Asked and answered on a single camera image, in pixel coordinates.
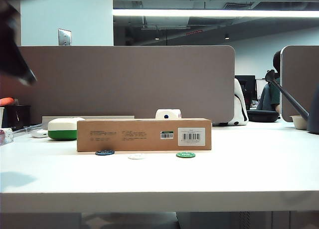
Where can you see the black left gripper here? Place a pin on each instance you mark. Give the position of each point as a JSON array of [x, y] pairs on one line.
[[7, 39]]

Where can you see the blue poker chip 50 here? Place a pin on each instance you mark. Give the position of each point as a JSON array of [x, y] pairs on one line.
[[105, 152]]

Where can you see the transparent chip case lid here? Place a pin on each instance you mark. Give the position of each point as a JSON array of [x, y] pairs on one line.
[[27, 129]]

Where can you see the transparent chip tray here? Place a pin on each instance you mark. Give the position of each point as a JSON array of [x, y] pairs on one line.
[[6, 138]]

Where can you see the long brown cardboard box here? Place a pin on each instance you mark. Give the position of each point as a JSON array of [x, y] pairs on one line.
[[139, 135]]

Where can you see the white poker chip 5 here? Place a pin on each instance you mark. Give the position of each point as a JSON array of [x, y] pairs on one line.
[[137, 156]]

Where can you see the green poker chip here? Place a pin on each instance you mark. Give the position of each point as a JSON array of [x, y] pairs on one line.
[[185, 155]]

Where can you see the orange red item in holder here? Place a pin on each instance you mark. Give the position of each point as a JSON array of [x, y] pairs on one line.
[[7, 101]]

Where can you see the black mesh pen holder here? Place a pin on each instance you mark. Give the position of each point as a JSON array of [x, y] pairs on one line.
[[18, 116]]

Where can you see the beige paper cup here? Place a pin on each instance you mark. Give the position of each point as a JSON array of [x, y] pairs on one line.
[[1, 116]]

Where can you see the white earbuds case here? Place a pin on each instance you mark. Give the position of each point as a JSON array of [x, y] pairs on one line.
[[40, 133]]

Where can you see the white and green case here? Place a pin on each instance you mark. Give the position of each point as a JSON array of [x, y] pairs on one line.
[[62, 129]]

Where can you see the wide grey desk partition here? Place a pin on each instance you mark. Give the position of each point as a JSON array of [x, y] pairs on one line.
[[129, 81]]

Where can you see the white plush dice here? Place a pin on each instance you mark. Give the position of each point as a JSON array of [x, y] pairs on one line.
[[167, 114]]

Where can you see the red led ceiling sign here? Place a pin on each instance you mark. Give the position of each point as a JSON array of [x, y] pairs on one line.
[[194, 32]]

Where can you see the long ceiling light strip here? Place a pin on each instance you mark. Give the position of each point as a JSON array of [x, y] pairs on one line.
[[211, 13]]

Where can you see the black white panda plush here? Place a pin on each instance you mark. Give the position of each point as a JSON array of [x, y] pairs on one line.
[[240, 114]]

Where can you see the black computer monitor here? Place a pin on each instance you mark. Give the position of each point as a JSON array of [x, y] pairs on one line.
[[246, 84]]

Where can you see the lit computer monitor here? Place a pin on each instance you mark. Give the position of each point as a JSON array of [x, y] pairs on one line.
[[260, 85]]

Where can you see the black oval zip case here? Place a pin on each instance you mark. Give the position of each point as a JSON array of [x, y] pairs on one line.
[[263, 115]]

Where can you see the seated person in green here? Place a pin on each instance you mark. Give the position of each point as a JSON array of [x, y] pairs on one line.
[[270, 99]]

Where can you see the narrow grey desk partition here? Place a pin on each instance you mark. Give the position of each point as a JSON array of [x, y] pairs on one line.
[[299, 74]]

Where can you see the small white bowl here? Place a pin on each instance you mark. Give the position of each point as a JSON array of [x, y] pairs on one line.
[[299, 123]]

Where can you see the grey watering can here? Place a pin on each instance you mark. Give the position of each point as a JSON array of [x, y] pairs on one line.
[[314, 114]]

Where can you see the metal wall switch plate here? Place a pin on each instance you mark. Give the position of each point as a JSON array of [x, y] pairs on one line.
[[64, 37]]

